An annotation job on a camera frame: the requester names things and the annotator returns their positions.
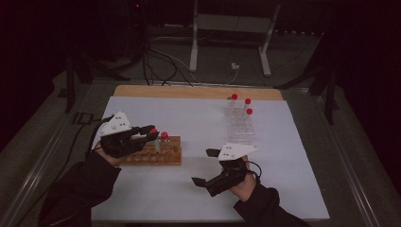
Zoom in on clear plastic test tube rack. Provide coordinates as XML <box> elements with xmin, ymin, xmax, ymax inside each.
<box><xmin>225</xmin><ymin>99</ymin><xmax>255</xmax><ymax>147</ymax></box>

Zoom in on person's right hand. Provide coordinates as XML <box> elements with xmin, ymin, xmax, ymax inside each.
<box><xmin>229</xmin><ymin>155</ymin><xmax>258</xmax><ymax>202</ymax></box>

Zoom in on person's left hand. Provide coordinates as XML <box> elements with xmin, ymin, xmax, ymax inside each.
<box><xmin>94</xmin><ymin>140</ymin><xmax>123</xmax><ymax>167</ymax></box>

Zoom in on black floor cables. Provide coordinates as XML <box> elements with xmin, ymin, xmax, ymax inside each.
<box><xmin>141</xmin><ymin>44</ymin><xmax>194</xmax><ymax>87</ymax></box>

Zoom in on right hand-held gripper cable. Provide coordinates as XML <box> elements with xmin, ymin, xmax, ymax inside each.
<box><xmin>245</xmin><ymin>160</ymin><xmax>263</xmax><ymax>184</ymax></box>

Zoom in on wooden test tube rack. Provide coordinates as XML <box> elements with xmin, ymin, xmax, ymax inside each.
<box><xmin>119</xmin><ymin>135</ymin><xmax>183</xmax><ymax>166</ymax></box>

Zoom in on black stand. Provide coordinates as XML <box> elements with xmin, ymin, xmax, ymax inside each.
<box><xmin>273</xmin><ymin>31</ymin><xmax>340</xmax><ymax>126</ymax></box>
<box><xmin>64</xmin><ymin>51</ymin><xmax>131</xmax><ymax>114</ymax></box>

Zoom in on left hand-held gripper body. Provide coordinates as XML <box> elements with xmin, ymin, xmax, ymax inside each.
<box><xmin>96</xmin><ymin>111</ymin><xmax>148</xmax><ymax>159</ymax></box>

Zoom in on white table mat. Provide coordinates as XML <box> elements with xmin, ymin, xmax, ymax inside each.
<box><xmin>90</xmin><ymin>96</ymin><xmax>331</xmax><ymax>222</ymax></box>

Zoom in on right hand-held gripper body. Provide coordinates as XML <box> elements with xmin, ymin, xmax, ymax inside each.
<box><xmin>203</xmin><ymin>142</ymin><xmax>259</xmax><ymax>198</ymax></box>

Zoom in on aluminium frame rail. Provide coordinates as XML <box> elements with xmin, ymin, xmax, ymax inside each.
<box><xmin>310</xmin><ymin>93</ymin><xmax>383</xmax><ymax>227</ymax></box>
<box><xmin>0</xmin><ymin>84</ymin><xmax>96</xmax><ymax>227</ymax></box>

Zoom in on white cable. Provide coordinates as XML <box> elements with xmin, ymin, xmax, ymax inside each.
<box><xmin>150</xmin><ymin>35</ymin><xmax>239</xmax><ymax>86</ymax></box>

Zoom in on grey metal stand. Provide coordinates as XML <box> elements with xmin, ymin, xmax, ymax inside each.
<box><xmin>188</xmin><ymin>0</ymin><xmax>282</xmax><ymax>78</ymax></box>

